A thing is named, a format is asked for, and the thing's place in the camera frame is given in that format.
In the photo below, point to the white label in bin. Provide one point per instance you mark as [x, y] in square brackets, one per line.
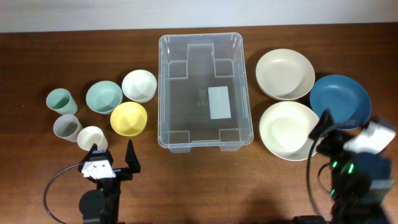
[219, 102]

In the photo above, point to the clear plastic storage bin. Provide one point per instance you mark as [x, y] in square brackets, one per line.
[188, 65]

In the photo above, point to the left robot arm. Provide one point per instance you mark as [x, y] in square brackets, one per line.
[101, 205]

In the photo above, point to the white small bowl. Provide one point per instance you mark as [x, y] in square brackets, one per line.
[139, 86]

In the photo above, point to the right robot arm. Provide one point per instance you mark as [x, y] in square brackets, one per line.
[360, 178]

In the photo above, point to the cream plate bottom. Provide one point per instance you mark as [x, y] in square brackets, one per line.
[284, 128]

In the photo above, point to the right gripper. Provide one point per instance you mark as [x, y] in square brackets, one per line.
[334, 143]

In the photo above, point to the cream cup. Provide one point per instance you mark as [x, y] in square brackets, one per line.
[92, 135]

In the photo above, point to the grey cup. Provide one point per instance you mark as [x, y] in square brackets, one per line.
[67, 127]

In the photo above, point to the yellow small bowl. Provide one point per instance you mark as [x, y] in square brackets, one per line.
[129, 119]

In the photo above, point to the blue plate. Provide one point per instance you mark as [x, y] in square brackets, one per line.
[344, 97]

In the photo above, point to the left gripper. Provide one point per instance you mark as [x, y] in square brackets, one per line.
[131, 160]

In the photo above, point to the mint green cup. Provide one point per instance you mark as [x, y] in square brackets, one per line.
[61, 101]

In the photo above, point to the mint green small bowl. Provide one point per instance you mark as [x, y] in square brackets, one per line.
[104, 96]

